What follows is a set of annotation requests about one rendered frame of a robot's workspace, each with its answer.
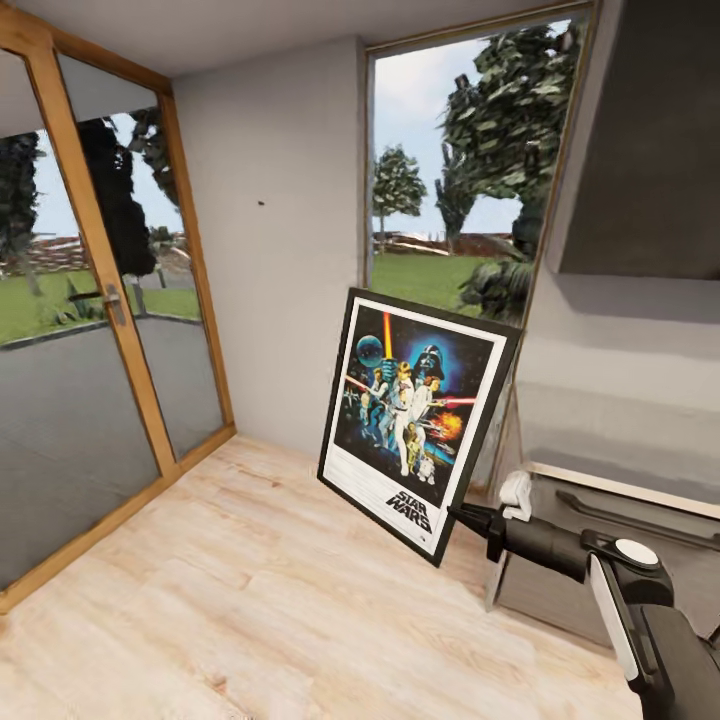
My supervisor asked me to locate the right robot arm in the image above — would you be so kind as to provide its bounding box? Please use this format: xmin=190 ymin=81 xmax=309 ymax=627
xmin=448 ymin=470 xmax=720 ymax=720

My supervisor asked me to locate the poster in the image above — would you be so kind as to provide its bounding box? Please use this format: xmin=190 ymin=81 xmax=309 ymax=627
xmin=316 ymin=288 xmax=523 ymax=569

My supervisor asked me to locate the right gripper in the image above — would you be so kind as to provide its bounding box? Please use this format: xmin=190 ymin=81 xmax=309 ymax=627
xmin=448 ymin=503 xmax=556 ymax=569

